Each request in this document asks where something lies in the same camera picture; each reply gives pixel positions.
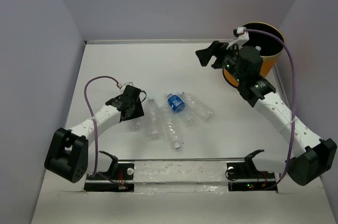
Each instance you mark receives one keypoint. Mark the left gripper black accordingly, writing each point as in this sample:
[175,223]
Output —
[138,112]

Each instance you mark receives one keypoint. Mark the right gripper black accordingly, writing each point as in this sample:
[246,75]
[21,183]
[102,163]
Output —
[217,47]

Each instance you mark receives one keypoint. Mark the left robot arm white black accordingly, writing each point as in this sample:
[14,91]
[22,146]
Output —
[74,151]

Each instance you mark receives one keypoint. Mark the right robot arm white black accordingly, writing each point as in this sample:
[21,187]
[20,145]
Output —
[309,156]

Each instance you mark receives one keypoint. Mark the orange cylindrical bin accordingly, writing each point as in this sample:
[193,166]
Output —
[270,48]

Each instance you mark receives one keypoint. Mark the clear bottle white cap centre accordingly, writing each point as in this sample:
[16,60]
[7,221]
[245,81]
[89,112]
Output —
[170,127]

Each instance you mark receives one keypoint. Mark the blue label bottle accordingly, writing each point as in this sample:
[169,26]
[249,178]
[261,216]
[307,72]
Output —
[176,103]

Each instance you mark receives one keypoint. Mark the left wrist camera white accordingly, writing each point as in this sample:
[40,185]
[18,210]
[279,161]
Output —
[123,85]

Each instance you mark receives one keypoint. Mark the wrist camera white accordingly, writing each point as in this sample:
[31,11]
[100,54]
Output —
[241,36]
[123,85]

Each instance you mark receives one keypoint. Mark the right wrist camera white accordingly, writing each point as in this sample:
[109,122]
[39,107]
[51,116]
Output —
[241,36]

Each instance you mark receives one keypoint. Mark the metal rail back edge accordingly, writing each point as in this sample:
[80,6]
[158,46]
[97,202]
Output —
[147,41]

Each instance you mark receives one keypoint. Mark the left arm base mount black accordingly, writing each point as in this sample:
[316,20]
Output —
[118,178]

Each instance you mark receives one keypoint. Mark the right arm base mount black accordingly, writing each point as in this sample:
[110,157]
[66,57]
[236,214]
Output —
[243,176]

